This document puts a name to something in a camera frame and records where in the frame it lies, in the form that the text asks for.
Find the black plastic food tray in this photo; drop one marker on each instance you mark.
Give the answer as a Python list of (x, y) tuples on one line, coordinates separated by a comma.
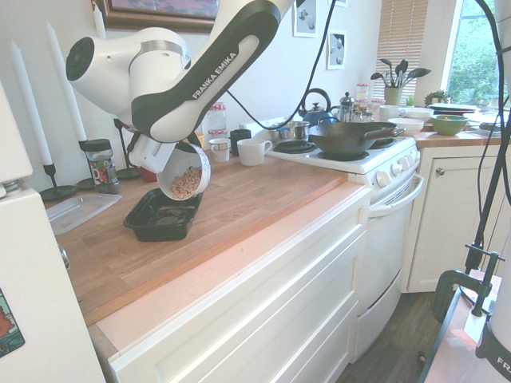
[(159, 233)]

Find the medium white taper candle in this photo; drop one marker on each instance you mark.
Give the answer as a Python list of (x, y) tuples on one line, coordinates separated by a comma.
[(66, 80)]

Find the dark plate stack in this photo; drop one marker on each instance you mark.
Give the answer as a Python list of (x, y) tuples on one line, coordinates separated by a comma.
[(453, 108)]

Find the black kitchen utensil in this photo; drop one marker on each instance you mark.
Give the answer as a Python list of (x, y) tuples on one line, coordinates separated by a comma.
[(379, 76), (417, 73), (385, 65), (402, 68)]

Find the spice jar with black lid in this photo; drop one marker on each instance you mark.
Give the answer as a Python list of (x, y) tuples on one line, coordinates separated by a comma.
[(101, 171)]

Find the metal cabinet knob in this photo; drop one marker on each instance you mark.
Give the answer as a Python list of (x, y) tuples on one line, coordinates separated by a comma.
[(439, 172)]

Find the white drawer cabinet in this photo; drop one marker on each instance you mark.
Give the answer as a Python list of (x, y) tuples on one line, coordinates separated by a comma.
[(259, 311)]

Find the large white mug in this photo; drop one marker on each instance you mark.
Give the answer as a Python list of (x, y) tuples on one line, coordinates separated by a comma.
[(251, 153)]

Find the black stand pole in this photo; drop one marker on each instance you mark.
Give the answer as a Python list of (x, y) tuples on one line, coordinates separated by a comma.
[(485, 215)]

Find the white paper tag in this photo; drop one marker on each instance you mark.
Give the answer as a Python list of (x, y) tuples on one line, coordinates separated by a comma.
[(477, 329)]

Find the stainless steel pot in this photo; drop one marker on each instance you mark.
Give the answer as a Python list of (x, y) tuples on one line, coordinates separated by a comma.
[(293, 131)]

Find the framed picture with brown frame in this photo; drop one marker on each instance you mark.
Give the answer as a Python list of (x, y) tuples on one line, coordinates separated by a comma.
[(159, 24)]

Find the small white patterned cup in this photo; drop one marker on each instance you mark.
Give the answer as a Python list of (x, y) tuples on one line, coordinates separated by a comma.
[(219, 151)]

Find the small succulent plant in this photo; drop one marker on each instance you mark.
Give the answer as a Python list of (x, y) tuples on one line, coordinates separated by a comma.
[(436, 97)]

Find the utensil holder with spoons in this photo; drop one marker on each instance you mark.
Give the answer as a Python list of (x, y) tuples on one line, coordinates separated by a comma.
[(399, 32)]

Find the green screw clamp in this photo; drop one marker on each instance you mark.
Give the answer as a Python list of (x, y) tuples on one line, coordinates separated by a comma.
[(443, 291)]

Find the glass french press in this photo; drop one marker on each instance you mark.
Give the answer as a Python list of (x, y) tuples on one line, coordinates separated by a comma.
[(348, 109)]

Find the wooden robot table board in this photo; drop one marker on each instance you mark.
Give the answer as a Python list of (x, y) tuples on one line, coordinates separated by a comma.
[(451, 359)]

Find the blue kettle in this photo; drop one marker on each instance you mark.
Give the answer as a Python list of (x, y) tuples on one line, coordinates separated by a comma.
[(319, 117)]

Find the wide white bowl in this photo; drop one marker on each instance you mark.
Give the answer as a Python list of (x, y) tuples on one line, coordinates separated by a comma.
[(405, 125)]

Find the black candle holder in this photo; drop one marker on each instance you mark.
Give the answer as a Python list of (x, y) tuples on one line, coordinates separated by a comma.
[(127, 174), (56, 193), (84, 183)]

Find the tall jar red checkered lid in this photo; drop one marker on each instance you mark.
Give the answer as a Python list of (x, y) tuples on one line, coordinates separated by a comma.
[(217, 115)]

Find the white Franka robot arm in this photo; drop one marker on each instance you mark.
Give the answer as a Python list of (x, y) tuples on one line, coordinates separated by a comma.
[(159, 103)]

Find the pale green utensil crock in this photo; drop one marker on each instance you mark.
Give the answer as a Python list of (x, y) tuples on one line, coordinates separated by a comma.
[(393, 96)]

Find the white cabinet door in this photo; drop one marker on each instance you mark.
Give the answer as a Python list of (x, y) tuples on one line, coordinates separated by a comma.
[(451, 223)]

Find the white electric stove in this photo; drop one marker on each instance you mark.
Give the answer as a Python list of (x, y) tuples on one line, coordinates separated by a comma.
[(383, 239)]

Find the round metal fridge knob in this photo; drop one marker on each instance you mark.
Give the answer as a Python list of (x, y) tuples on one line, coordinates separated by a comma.
[(64, 257)]

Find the tall white taper candle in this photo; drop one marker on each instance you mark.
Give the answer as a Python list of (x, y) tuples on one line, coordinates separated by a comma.
[(100, 24)]

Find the short jar red checkered lid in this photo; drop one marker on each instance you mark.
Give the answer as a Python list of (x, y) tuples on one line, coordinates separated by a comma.
[(217, 133)]

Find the black mug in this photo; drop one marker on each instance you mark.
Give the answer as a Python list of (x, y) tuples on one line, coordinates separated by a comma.
[(239, 135)]

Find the colourful fridge magnet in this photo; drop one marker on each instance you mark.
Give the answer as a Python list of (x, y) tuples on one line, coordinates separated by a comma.
[(10, 323)]

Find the window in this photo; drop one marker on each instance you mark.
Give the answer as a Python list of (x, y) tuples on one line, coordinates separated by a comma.
[(471, 60)]

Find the black wok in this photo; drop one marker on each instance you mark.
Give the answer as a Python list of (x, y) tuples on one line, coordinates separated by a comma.
[(343, 139)]

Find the white bowl with black swirls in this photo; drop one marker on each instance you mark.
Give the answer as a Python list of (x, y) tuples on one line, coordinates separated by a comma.
[(175, 169)]

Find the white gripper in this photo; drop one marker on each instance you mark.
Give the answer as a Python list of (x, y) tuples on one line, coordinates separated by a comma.
[(149, 155)]

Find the clear plastic lid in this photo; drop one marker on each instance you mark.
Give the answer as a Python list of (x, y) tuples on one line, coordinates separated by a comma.
[(80, 211)]

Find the shallow white bowl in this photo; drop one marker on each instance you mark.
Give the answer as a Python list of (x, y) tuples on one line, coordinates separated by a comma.
[(419, 113)]

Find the small jar red lid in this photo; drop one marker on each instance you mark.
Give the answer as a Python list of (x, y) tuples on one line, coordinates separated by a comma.
[(363, 92)]

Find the grey wall print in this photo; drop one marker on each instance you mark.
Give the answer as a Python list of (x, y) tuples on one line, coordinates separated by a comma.
[(305, 20), (337, 50)]

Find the green bowl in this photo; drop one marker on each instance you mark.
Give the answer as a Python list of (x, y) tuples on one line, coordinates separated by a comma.
[(449, 125)]

